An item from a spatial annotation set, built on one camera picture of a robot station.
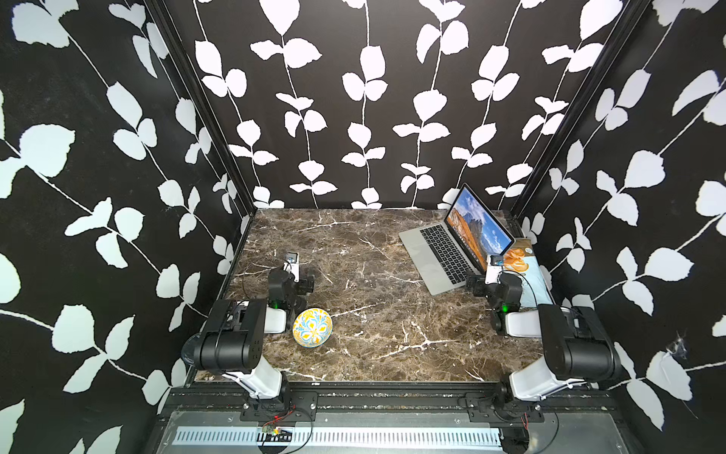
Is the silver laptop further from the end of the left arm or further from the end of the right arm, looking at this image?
the end of the left arm

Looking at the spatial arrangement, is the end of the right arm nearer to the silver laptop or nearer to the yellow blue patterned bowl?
the silver laptop

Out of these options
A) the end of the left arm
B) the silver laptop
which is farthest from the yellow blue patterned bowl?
the silver laptop

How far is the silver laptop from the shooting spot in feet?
3.16

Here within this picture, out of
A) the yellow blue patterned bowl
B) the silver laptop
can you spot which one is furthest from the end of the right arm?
the yellow blue patterned bowl

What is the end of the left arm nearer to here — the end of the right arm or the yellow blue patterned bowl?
the yellow blue patterned bowl

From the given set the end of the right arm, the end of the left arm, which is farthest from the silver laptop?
the end of the left arm

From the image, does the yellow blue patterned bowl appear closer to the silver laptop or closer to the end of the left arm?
the end of the left arm

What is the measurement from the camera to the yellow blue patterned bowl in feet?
2.77

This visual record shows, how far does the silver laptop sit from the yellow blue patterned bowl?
1.23 feet
